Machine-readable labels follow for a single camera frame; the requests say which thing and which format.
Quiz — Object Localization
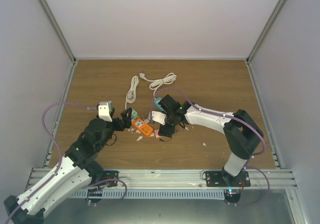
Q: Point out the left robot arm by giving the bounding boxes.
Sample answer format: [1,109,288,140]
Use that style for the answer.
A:
[4,102,132,223]

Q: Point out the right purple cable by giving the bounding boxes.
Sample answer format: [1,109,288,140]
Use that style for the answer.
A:
[151,87,270,207]

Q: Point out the white orange-strip cord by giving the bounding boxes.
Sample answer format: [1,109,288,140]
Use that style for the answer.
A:
[124,75,140,112]

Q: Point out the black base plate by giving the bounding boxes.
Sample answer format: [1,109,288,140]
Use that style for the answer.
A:
[204,170,251,204]
[87,170,119,203]

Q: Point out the white teal-strip cord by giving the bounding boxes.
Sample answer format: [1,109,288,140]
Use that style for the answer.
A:
[138,70,178,98]

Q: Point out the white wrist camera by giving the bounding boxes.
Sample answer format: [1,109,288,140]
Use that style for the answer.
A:
[150,111,167,125]
[97,101,113,122]

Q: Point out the pink charger plug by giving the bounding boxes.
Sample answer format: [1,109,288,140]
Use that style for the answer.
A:
[154,130,160,139]

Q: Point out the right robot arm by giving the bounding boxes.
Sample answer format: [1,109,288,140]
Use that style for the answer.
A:
[150,95,266,186]

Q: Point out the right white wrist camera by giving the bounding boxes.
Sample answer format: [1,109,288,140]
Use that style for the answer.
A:
[150,111,167,125]

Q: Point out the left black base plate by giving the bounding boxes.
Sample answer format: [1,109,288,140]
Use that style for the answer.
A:
[87,170,119,203]

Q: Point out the aluminium front rail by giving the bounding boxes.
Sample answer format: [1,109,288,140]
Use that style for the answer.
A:
[27,167,297,190]

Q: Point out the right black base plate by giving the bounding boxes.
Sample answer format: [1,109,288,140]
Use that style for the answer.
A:
[204,170,251,204]

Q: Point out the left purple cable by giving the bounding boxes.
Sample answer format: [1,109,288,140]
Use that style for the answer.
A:
[4,102,100,224]

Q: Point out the orange power strip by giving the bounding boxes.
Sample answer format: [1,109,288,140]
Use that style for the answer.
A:
[132,118,153,137]

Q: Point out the teal power strip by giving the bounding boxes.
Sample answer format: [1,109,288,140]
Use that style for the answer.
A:
[153,97,163,111]

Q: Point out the right aluminium frame post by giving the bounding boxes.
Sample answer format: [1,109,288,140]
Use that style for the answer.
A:
[245,0,287,65]

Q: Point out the grey slotted cable duct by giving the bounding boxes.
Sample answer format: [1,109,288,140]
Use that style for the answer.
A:
[71,189,225,200]

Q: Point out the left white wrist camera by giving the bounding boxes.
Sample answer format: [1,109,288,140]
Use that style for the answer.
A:
[97,101,113,122]

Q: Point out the left aluminium frame post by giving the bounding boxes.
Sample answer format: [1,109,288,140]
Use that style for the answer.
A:
[38,0,76,65]

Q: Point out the green charger plug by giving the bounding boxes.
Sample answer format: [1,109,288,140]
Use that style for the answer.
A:
[131,109,139,120]

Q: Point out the aluminium frame post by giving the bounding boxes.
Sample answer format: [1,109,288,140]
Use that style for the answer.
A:
[245,0,287,65]
[38,0,76,65]

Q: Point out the purple cable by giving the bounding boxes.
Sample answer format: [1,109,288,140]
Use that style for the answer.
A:
[151,87,270,207]
[4,102,100,224]

